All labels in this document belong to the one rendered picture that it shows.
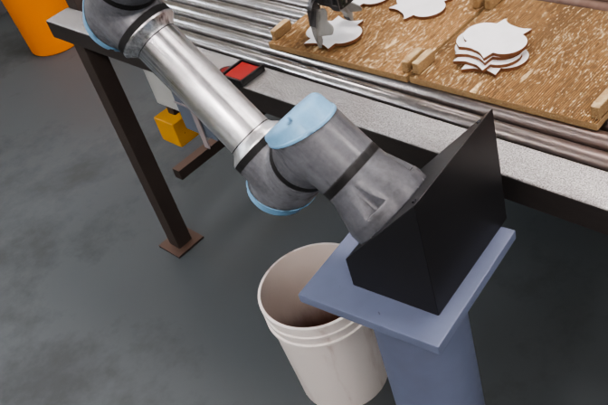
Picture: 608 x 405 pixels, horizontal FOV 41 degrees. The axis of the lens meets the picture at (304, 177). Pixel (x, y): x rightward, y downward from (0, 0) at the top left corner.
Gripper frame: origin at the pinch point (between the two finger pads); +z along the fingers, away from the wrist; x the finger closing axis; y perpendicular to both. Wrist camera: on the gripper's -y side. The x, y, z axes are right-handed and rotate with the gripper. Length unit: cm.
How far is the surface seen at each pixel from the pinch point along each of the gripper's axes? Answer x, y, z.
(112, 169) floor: 0, -150, 96
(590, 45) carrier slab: 14, 55, 0
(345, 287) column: -56, 47, 7
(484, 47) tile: 2.2, 39.1, -2.9
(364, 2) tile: 13.8, -1.8, 0.1
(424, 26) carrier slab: 9.9, 18.5, 0.7
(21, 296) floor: -64, -123, 96
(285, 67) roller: -12.4, -5.3, 3.1
